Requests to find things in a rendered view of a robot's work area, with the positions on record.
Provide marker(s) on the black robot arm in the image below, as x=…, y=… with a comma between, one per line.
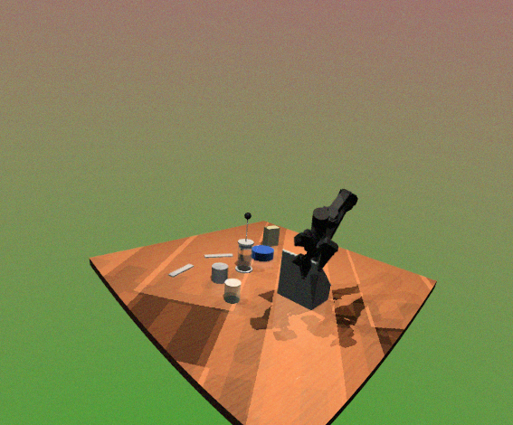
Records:
x=325, y=220

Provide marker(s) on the glass french press with black handle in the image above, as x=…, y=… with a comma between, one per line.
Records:
x=245, y=249

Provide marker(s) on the blue short cylinder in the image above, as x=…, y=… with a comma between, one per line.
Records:
x=262, y=253

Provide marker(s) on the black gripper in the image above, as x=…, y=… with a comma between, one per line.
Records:
x=324, y=249

